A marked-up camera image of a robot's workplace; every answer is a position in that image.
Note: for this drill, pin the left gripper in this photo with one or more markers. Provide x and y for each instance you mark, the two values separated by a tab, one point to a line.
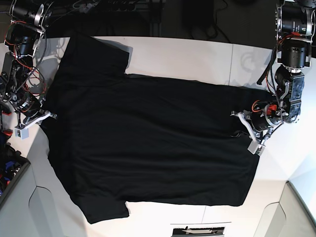
261	121

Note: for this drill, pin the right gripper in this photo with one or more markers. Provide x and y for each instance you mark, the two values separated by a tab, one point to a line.
30	112

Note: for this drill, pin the black t-shirt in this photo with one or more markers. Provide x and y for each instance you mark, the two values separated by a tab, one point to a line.
124	138

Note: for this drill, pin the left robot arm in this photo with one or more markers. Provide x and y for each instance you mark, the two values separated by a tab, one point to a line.
295	27

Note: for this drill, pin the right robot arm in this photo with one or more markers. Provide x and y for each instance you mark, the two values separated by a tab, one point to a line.
29	21

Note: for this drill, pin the grey bin left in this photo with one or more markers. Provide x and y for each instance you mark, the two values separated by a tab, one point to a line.
25	208

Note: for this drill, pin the grey bin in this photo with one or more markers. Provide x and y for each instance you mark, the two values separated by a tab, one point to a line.
25	208
289	217

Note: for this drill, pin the grey bin right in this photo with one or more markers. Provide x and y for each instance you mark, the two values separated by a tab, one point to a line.
289	217

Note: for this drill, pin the printed paper sheet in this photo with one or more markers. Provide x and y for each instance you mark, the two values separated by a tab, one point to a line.
218	229

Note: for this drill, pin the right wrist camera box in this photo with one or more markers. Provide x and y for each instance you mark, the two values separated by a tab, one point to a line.
21	133

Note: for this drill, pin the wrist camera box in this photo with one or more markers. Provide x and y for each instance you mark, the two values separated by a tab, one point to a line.
256	148
21	133

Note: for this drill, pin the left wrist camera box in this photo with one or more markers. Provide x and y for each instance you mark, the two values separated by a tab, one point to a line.
256	148

